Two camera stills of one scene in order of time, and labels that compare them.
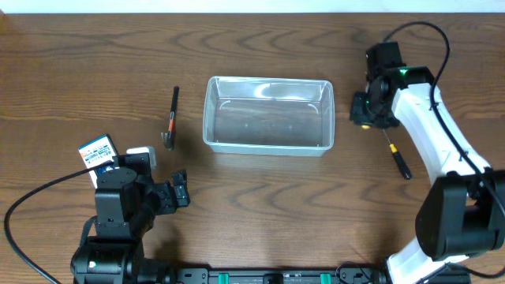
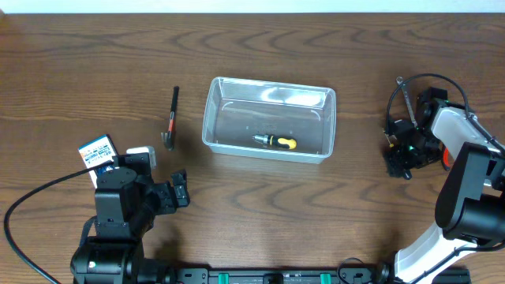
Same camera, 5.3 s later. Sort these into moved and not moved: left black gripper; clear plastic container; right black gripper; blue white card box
Moved: right black gripper
Not moved: clear plastic container; blue white card box; left black gripper
